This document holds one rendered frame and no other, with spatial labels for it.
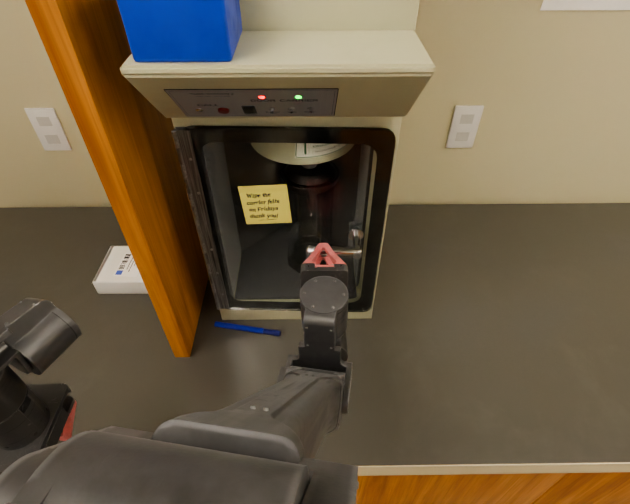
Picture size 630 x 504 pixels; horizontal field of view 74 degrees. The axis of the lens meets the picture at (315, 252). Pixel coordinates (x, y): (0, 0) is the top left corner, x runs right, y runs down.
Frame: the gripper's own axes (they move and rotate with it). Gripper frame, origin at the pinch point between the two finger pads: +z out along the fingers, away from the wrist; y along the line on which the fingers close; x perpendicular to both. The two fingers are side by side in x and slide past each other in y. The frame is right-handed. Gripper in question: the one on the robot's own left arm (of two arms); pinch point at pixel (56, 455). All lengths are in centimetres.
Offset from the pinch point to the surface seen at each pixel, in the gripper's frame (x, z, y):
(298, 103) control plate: -32, -35, 27
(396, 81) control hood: -43, -39, 23
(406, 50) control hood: -44, -41, 26
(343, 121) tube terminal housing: -38, -29, 33
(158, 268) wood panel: -9.3, -8.9, 24.9
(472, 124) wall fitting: -74, -7, 75
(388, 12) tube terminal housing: -43, -43, 33
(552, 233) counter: -97, 16, 60
